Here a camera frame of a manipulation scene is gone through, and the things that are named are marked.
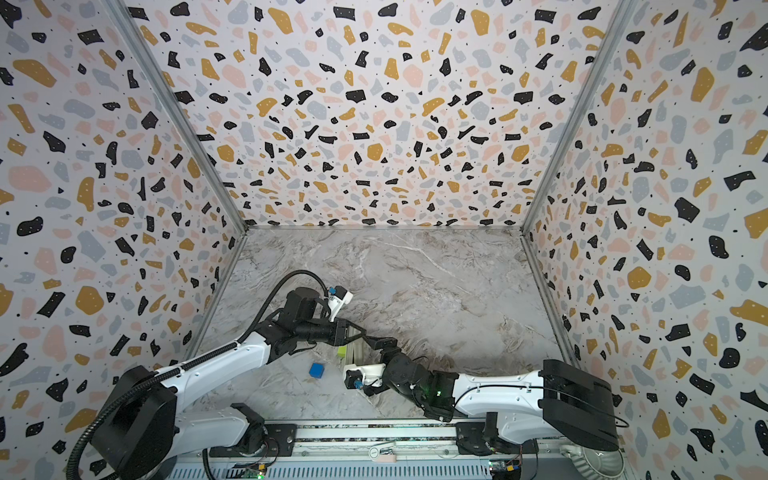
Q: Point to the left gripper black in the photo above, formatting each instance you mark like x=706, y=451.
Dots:
x=339, y=334

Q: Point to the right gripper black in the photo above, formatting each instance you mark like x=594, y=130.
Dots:
x=383, y=354

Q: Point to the white remote control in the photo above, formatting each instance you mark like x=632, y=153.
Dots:
x=364, y=359

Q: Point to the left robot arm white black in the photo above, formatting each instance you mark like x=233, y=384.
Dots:
x=145, y=423

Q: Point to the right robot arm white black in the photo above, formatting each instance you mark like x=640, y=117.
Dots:
x=556, y=400

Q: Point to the blue cube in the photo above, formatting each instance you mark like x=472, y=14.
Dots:
x=316, y=370

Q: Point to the grey ribbed fan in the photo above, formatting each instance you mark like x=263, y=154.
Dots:
x=595, y=464

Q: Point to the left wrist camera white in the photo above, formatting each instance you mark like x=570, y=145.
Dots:
x=338, y=297

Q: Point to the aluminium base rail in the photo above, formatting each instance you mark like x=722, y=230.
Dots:
x=378, y=449

